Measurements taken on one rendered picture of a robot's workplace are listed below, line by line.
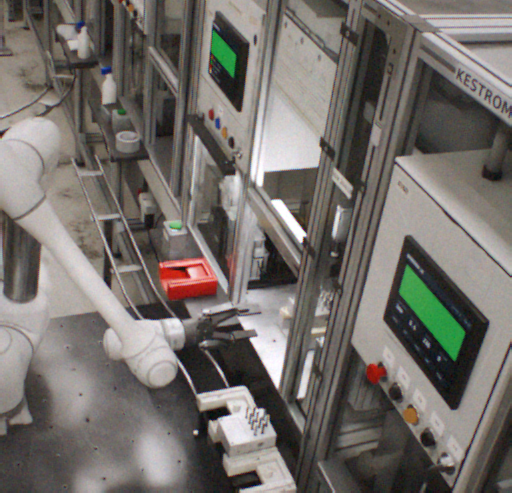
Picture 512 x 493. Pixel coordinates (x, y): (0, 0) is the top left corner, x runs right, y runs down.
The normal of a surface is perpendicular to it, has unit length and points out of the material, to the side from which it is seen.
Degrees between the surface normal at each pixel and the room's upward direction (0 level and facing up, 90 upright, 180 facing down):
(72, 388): 0
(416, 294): 90
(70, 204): 0
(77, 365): 0
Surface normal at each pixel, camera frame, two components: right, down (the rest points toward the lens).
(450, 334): -0.92, 0.11
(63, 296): 0.12, -0.82
